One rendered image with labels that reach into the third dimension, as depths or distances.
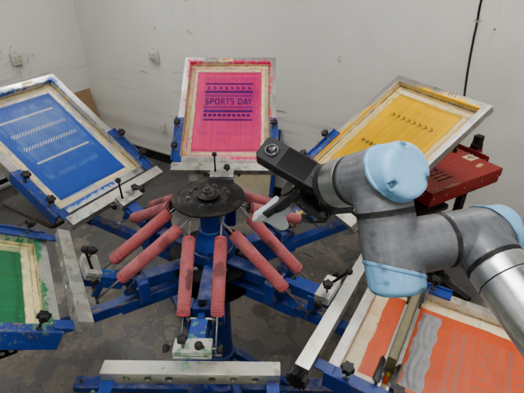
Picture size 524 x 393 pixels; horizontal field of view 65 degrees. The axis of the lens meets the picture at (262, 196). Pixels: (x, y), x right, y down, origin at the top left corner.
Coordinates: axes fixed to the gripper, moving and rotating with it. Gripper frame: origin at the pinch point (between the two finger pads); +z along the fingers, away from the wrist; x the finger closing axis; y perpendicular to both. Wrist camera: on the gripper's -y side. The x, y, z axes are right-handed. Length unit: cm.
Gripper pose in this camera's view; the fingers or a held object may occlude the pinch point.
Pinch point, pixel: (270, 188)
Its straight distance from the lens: 80.5
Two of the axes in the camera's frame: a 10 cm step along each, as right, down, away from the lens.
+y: 7.3, 6.3, 2.6
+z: -4.0, 0.9, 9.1
